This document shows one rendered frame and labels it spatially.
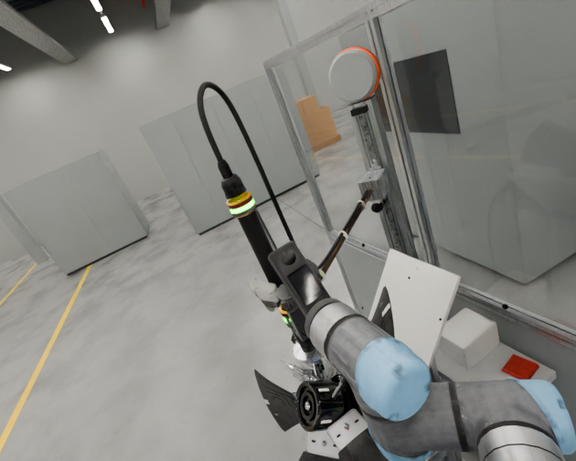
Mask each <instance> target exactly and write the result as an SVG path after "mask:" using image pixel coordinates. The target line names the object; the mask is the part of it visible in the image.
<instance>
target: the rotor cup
mask: <svg viewBox="0 0 576 461"><path fill-rule="evenodd" d="M340 376H341V374H337V375H335V376H333V377H332V378H331V380H315V381H303V382H302V383H301V384H300V385H299V387H298V389H297V392H296V395H295V411H296V416H297V419H298V422H299V424H300V425H301V426H302V428H303V429H304V430H305V431H306V432H309V433H313V432H322V431H327V429H328V427H329V426H330V425H332V424H333V423H334V422H336V421H337V420H338V419H339V418H341V417H342V416H343V415H344V414H346V413H347V412H348V411H350V410H351V409H356V410H357V411H358V412H359V413H360V415H361V416H362V417H363V413H362V411H361V409H360V407H359V405H358V403H357V400H356V397H355V395H354V393H353V392H352V389H351V387H350V385H348V386H346V385H343V387H342V388H341V390H340V392H339V393H338V395H337V396H336V397H335V399H334V400H333V397H332V395H333V393H334V391H335V390H336V387H337V386H336V384H337V383H339V382H340V380H339V377H340ZM318 389H328V390H329V391H319V390H318ZM306 402H309V403H310V409H309V410H308V411H307V410H306V409H305V403H306ZM327 420H332V421H331V423H321V422H322V421H327Z"/></svg>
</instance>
